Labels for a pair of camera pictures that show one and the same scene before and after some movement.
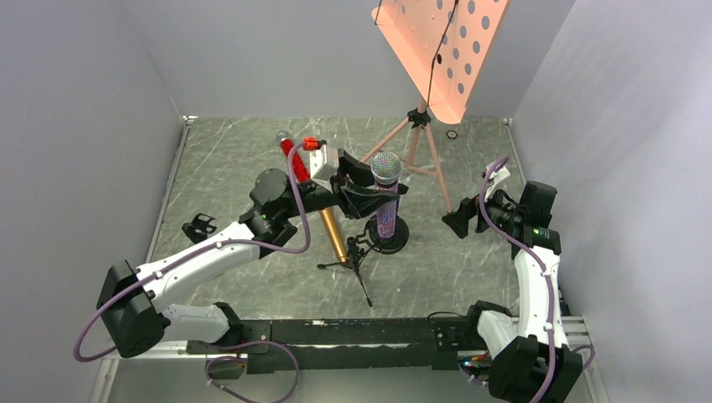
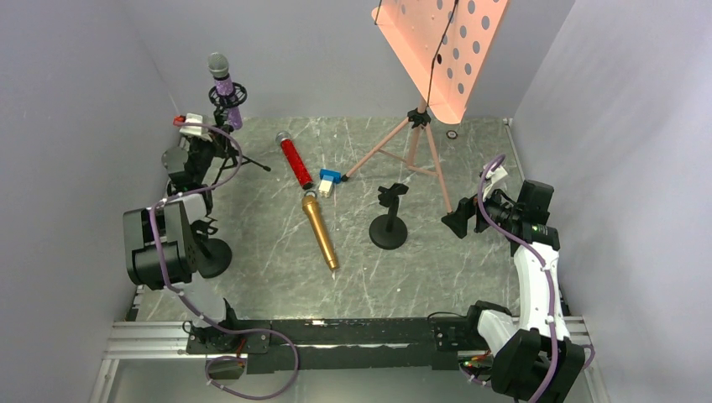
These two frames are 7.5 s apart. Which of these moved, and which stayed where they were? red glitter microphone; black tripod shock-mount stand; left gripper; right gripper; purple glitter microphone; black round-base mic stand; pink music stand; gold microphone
Moved: left gripper; gold microphone; black tripod shock-mount stand; purple glitter microphone
Stayed: pink music stand; red glitter microphone; right gripper; black round-base mic stand
